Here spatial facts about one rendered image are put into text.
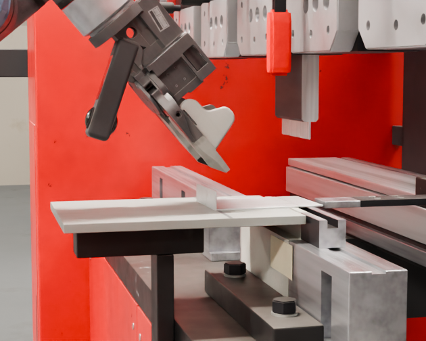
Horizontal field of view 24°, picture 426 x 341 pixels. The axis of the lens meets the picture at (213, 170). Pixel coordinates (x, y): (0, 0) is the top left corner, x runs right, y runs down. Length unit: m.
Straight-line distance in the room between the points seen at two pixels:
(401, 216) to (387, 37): 0.67
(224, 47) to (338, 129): 0.82
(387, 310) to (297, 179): 0.95
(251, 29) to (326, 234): 0.27
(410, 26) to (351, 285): 0.28
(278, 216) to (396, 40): 0.34
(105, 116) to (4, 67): 1.41
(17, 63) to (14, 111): 7.62
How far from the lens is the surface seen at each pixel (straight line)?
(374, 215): 1.54
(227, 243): 1.48
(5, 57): 2.50
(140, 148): 1.98
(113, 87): 1.10
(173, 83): 1.11
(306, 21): 0.99
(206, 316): 1.15
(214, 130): 1.11
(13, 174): 10.16
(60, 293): 2.01
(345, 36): 0.92
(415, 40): 0.76
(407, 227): 1.43
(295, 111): 1.13
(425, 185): 1.26
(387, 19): 0.80
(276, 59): 0.98
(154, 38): 1.12
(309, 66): 1.11
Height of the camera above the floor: 1.16
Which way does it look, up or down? 6 degrees down
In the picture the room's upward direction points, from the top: straight up
